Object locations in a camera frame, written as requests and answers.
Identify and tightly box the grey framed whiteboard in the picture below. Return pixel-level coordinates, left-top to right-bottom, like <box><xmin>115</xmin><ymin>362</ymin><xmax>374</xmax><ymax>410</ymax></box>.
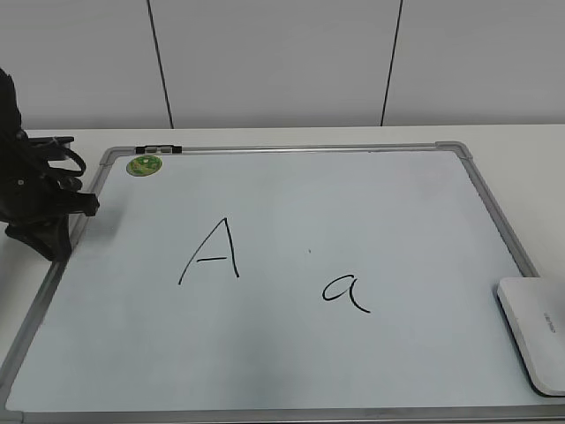
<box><xmin>1</xmin><ymin>142</ymin><xmax>564</xmax><ymax>423</ymax></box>

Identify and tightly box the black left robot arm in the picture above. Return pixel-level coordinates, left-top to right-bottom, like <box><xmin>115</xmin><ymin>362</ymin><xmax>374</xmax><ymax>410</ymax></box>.
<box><xmin>1</xmin><ymin>72</ymin><xmax>99</xmax><ymax>261</ymax></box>

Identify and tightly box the black grey frame clip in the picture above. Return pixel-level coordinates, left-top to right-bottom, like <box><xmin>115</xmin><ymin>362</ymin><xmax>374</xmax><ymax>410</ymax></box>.
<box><xmin>134</xmin><ymin>145</ymin><xmax>183</xmax><ymax>155</ymax></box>

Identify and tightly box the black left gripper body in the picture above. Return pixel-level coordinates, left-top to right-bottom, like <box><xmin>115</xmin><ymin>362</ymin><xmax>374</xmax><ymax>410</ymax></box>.
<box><xmin>1</xmin><ymin>134</ymin><xmax>99</xmax><ymax>223</ymax></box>

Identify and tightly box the white whiteboard eraser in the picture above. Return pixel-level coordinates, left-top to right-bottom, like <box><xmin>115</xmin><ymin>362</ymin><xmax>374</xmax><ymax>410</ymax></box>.
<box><xmin>496</xmin><ymin>277</ymin><xmax>564</xmax><ymax>398</ymax></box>

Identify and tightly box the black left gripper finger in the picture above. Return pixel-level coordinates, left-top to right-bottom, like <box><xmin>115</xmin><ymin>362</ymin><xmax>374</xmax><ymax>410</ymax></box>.
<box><xmin>5</xmin><ymin>216</ymin><xmax>72</xmax><ymax>261</ymax></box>

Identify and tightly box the round green magnet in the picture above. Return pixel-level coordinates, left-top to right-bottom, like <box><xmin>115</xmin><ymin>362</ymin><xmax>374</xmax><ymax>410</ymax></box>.
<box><xmin>126</xmin><ymin>155</ymin><xmax>162</xmax><ymax>177</ymax></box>

